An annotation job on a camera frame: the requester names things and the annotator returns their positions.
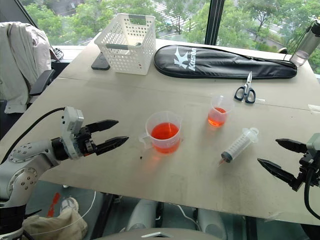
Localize white perforated plastic basket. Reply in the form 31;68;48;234
93;12;157;76

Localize black table leg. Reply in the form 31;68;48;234
245;215;259;240
91;192;120;239

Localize black window frame post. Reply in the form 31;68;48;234
204;0;227;46

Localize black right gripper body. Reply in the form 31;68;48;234
298;154;320;187

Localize black handled scissors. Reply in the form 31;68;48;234
233;70;257;105

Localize clear tape strip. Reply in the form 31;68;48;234
307;104;320;116

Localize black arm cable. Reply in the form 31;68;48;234
303;168;320;221
0;107;66;165

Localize white rounded robot leg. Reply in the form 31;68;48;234
125;199;159;232
197;207;227;240

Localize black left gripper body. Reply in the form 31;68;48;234
74;124;98;157

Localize black racket cover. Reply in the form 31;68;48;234
153;44;299;80

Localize black chair armrest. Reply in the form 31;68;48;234
29;69;56;97

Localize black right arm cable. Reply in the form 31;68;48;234
303;168;320;221

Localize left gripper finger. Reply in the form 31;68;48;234
86;119;120;134
95;136;130;156

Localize black smartphone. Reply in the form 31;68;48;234
90;52;111;71

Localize white sneaker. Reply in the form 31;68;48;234
60;196;80;216

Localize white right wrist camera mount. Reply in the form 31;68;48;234
305;132;320;163

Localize small beaker with orange liquid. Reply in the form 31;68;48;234
207;94;236;129

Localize clear water bottle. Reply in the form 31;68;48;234
283;20;320;68

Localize large beaker with orange liquid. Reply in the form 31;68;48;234
138;110;184;155

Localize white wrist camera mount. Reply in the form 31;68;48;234
59;106;85;160
305;132;320;163

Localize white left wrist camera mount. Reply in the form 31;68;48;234
59;106;85;160

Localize thin white cable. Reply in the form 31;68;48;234
32;190;97;236

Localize beige jacket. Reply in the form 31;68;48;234
0;21;52;115

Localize clear plastic syringe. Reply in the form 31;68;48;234
217;127;260;168

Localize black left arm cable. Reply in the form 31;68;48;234
0;107;66;165

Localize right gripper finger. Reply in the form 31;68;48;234
257;158;305;193
275;138;308;154

